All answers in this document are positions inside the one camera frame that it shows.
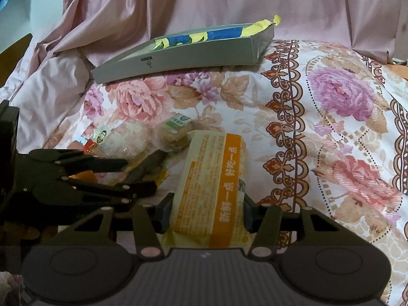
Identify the brown wooden headboard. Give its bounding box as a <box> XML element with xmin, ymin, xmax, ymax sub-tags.
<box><xmin>0</xmin><ymin>33</ymin><xmax>32</xmax><ymax>87</ymax></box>

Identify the pale pink duvet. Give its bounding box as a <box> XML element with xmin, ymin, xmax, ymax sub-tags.
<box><xmin>1</xmin><ymin>37</ymin><xmax>93</xmax><ymax>153</ymax></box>

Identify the grey shallow cardboard box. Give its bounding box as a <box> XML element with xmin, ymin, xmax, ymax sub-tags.
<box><xmin>91</xmin><ymin>23</ymin><xmax>275</xmax><ymax>84</ymax></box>

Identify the colourful drawing paper lining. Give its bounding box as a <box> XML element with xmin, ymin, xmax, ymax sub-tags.
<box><xmin>151</xmin><ymin>15</ymin><xmax>281</xmax><ymax>51</ymax></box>

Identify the orange cloth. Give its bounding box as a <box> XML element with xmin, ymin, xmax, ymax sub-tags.
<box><xmin>387</xmin><ymin>60</ymin><xmax>408</xmax><ymax>80</ymax></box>

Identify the floral pink quilt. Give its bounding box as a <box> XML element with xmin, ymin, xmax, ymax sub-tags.
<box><xmin>46</xmin><ymin>40</ymin><xmax>407</xmax><ymax>305</ymax></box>

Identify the yellow orange bread packet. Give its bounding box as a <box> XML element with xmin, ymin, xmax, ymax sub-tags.
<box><xmin>162</xmin><ymin>130</ymin><xmax>252</xmax><ymax>251</ymax></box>

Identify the yellow nut snack pouch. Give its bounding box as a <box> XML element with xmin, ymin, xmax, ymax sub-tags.
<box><xmin>122</xmin><ymin>149</ymin><xmax>167</xmax><ymax>184</ymax></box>

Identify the shiny pink satin sheet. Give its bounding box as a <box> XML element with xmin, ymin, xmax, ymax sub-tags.
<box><xmin>30</xmin><ymin>0</ymin><xmax>402</xmax><ymax>70</ymax></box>

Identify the red spicy snack packet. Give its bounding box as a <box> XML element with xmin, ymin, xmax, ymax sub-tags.
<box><xmin>68</xmin><ymin>140</ymin><xmax>97</xmax><ymax>183</ymax></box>

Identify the clear cookie packet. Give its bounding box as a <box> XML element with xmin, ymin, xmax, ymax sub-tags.
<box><xmin>155</xmin><ymin>113</ymin><xmax>194</xmax><ymax>152</ymax></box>

